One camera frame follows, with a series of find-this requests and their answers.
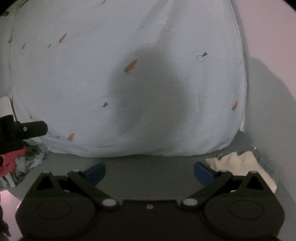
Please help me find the beige long-sleeve shirt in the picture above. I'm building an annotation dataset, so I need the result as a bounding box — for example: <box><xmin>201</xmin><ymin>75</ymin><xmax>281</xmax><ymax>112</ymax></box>
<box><xmin>204</xmin><ymin>151</ymin><xmax>278</xmax><ymax>193</ymax></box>

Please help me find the white carrot-print storage bag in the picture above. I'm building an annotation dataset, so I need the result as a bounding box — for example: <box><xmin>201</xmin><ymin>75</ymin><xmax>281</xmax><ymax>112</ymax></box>
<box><xmin>11</xmin><ymin>1</ymin><xmax>247</xmax><ymax>157</ymax></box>

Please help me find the grey checkered cloth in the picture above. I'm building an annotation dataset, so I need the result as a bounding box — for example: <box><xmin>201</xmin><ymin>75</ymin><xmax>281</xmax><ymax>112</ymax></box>
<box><xmin>253</xmin><ymin>147</ymin><xmax>278</xmax><ymax>184</ymax></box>

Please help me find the red and grey garment pile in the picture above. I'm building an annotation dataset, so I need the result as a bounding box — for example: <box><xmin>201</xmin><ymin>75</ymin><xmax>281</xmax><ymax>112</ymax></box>
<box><xmin>1</xmin><ymin>140</ymin><xmax>50</xmax><ymax>190</ymax></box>

